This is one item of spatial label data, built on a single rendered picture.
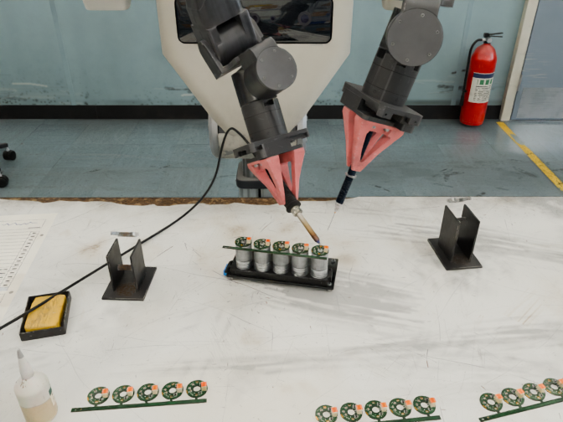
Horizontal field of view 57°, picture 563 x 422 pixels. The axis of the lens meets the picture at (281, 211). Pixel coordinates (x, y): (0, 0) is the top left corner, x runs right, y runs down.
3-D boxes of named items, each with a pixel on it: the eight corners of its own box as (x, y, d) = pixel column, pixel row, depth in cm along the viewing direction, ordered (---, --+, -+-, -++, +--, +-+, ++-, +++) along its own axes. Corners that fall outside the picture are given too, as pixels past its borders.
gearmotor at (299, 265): (292, 270, 77) (293, 241, 75) (309, 271, 77) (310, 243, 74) (290, 280, 75) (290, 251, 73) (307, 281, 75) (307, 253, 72)
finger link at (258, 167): (321, 193, 77) (303, 132, 76) (281, 208, 73) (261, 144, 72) (297, 197, 83) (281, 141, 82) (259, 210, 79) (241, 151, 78)
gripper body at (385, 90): (375, 120, 60) (401, 59, 58) (338, 94, 69) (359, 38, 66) (418, 131, 63) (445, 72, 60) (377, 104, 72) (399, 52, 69)
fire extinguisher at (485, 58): (456, 117, 333) (472, 29, 305) (480, 117, 333) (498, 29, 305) (462, 126, 321) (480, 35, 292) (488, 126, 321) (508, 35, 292)
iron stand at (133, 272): (156, 296, 79) (158, 233, 80) (137, 303, 71) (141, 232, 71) (116, 295, 80) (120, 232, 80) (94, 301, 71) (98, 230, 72)
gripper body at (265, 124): (312, 139, 77) (298, 90, 76) (254, 156, 72) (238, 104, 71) (290, 146, 82) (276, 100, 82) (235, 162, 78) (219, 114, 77)
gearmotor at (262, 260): (256, 265, 78) (255, 237, 76) (272, 267, 78) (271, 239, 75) (252, 275, 76) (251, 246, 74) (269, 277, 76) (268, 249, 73)
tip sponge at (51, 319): (30, 303, 73) (28, 295, 72) (71, 297, 74) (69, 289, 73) (21, 342, 67) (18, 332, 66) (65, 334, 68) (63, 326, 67)
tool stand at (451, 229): (462, 265, 86) (457, 200, 87) (492, 269, 77) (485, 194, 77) (429, 268, 86) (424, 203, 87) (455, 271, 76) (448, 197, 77)
